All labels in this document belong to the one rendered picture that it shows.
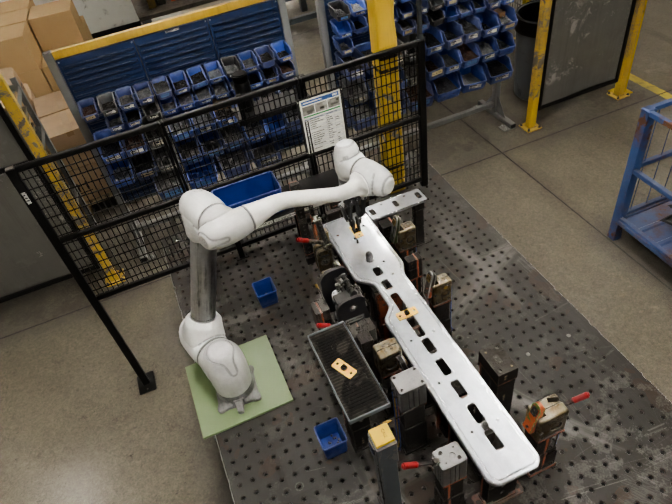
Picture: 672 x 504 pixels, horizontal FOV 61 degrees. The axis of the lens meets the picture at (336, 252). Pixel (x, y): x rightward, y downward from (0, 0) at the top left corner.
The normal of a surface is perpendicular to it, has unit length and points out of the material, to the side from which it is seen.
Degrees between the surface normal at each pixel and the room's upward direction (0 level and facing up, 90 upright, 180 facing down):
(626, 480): 0
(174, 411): 0
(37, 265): 93
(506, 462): 0
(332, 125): 90
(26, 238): 94
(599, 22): 90
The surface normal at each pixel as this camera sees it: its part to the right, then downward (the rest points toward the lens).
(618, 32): 0.32, 0.63
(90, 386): -0.13, -0.72
